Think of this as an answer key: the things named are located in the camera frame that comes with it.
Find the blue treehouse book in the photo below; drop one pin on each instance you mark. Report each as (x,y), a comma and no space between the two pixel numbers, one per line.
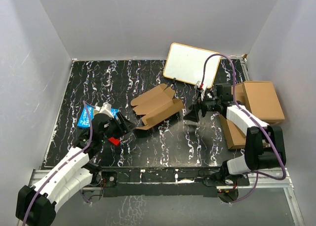
(93,110)

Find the closed brown cardboard box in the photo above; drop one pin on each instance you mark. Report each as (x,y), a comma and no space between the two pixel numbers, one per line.
(262,101)

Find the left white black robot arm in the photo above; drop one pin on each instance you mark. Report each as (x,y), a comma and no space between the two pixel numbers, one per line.
(38,205)

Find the flat brown cardboard box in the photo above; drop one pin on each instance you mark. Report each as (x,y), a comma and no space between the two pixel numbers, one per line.
(235,138)

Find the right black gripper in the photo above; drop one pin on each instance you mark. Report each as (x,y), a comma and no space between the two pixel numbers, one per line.
(193,114)

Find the whiteboard with wooden frame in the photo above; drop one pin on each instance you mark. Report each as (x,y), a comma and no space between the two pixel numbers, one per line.
(189,64)

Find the small red block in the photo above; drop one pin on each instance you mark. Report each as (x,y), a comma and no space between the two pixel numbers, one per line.
(114,141)

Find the aluminium frame rail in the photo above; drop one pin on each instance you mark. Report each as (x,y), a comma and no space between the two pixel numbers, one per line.
(268,179)

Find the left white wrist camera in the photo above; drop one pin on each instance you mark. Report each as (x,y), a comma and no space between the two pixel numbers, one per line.
(106,109)

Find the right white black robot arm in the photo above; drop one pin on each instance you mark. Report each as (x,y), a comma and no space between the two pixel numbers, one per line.
(264,143)

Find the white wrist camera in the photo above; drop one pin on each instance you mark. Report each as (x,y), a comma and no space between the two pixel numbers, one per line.
(201,88)
(106,109)

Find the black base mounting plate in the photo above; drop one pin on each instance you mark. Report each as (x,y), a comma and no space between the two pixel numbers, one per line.
(165,181)

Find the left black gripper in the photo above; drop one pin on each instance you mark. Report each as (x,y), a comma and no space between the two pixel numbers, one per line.
(124,124)

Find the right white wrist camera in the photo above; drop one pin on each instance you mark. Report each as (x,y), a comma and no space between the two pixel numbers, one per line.
(201,88)

